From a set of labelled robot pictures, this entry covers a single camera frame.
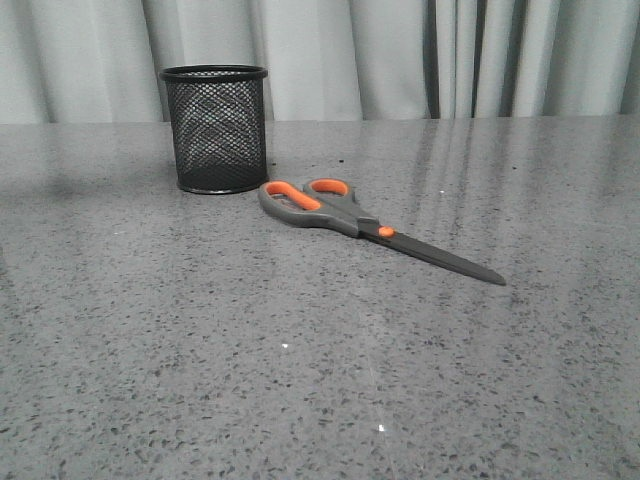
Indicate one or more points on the grey orange scissors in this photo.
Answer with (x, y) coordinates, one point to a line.
(330, 203)

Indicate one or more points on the black mesh pen holder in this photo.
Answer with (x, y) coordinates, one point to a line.
(218, 126)

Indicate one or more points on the light grey curtain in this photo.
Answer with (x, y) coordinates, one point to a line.
(98, 61)

